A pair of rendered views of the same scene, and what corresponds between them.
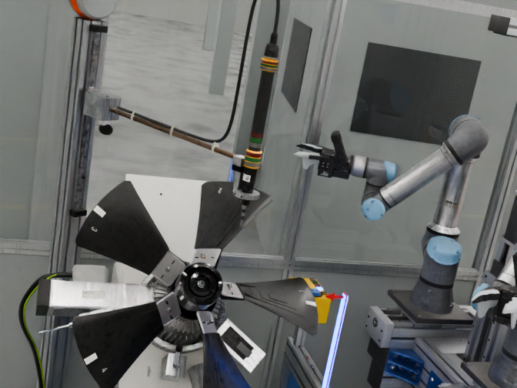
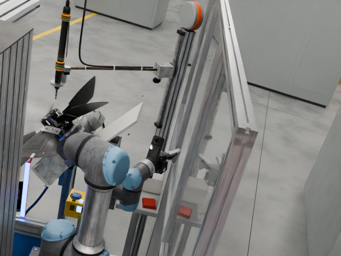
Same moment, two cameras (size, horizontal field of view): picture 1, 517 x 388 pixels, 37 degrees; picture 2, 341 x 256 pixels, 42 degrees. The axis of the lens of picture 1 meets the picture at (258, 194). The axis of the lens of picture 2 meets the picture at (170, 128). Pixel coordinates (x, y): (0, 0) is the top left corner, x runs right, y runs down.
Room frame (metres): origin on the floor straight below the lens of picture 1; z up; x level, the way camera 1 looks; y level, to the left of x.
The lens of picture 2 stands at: (3.12, -1.79, 2.40)
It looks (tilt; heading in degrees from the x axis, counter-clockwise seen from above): 26 degrees down; 106
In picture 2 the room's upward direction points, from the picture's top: 15 degrees clockwise
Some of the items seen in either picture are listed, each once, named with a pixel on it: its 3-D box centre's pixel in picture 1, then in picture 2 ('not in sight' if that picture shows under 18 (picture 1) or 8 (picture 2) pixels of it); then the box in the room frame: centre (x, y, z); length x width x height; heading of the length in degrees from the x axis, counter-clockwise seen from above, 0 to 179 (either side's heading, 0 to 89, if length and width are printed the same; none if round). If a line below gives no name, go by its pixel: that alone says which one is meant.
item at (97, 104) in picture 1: (100, 105); (164, 69); (2.34, 0.53, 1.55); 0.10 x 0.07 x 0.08; 53
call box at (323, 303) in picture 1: (306, 301); (83, 206); (2.35, -0.22, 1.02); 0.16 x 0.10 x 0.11; 18
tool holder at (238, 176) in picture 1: (246, 177); (60, 75); (1.97, 0.04, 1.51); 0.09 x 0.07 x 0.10; 53
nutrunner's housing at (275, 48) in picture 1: (259, 121); (62, 46); (1.96, 0.03, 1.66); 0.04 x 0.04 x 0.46
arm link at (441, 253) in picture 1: (441, 259); (58, 240); (2.49, -0.66, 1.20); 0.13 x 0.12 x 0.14; 174
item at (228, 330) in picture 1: (232, 349); (49, 167); (2.00, -0.01, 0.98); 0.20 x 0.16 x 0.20; 18
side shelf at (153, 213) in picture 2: not in sight; (140, 192); (2.45, 0.31, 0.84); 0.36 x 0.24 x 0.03; 108
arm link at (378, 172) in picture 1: (379, 171); (135, 177); (2.64, -0.41, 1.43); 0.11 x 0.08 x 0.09; 84
